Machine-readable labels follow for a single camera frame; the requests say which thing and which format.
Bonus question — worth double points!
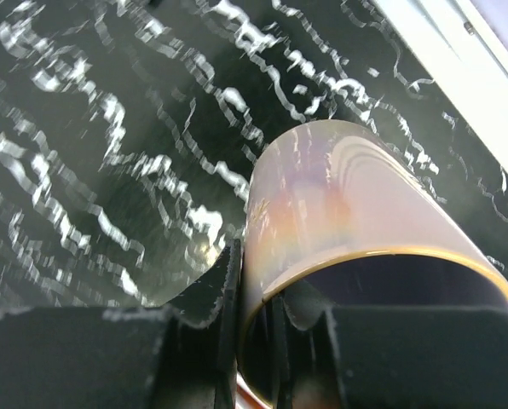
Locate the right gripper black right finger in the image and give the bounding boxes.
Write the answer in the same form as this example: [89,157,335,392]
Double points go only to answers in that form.
[253,280,508,409]

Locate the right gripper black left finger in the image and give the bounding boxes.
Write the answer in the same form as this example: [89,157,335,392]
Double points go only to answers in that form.
[0,240,242,408]

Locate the pink iridescent mug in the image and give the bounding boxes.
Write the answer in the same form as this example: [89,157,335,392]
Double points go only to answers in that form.
[238,119,508,402]

